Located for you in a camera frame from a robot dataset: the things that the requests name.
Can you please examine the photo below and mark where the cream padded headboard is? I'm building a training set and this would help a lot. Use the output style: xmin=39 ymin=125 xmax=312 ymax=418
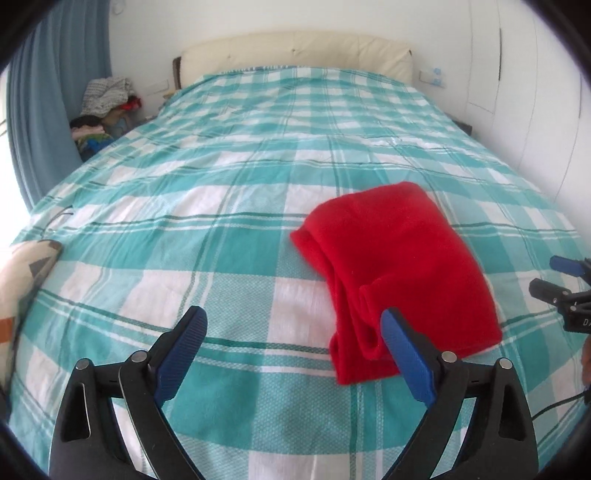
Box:
xmin=173 ymin=30 xmax=414 ymax=90

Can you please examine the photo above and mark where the grey checked cloth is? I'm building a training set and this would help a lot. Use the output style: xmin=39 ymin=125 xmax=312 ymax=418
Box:
xmin=81 ymin=78 xmax=132 ymax=116

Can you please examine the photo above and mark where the white wardrobe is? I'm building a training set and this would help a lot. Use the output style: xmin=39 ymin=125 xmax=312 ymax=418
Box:
xmin=464 ymin=0 xmax=591 ymax=204

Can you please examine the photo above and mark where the pile of colourful clothes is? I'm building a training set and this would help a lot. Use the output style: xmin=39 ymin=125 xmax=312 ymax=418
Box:
xmin=69 ymin=97 xmax=141 ymax=160

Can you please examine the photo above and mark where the patterned cream pillow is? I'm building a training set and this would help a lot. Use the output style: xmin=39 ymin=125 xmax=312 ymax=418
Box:
xmin=0 ymin=240 xmax=63 ymax=379

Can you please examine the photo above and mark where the blue curtain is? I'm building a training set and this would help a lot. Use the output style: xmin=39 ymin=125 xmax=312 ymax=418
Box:
xmin=7 ymin=9 xmax=114 ymax=208

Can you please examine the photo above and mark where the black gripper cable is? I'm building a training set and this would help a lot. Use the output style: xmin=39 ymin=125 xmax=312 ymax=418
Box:
xmin=531 ymin=385 xmax=591 ymax=422

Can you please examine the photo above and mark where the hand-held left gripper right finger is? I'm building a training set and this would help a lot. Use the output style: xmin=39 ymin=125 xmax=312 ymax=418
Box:
xmin=379 ymin=308 xmax=539 ymax=480

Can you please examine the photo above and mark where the teal plaid bedsheet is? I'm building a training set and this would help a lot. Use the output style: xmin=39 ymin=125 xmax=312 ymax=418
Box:
xmin=9 ymin=67 xmax=591 ymax=480

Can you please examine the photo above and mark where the thin black cable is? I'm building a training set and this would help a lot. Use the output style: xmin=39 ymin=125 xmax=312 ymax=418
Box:
xmin=46 ymin=210 xmax=75 ymax=232

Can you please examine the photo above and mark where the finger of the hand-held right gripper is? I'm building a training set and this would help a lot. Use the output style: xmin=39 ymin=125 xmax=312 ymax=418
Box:
xmin=529 ymin=277 xmax=575 ymax=306
xmin=549 ymin=256 xmax=591 ymax=278

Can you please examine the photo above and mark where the red sweater with white dog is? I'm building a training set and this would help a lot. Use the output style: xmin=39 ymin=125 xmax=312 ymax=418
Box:
xmin=290 ymin=181 xmax=504 ymax=386

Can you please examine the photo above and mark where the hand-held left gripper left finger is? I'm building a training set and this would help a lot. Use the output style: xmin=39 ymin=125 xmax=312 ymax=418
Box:
xmin=48 ymin=305 xmax=208 ymax=480

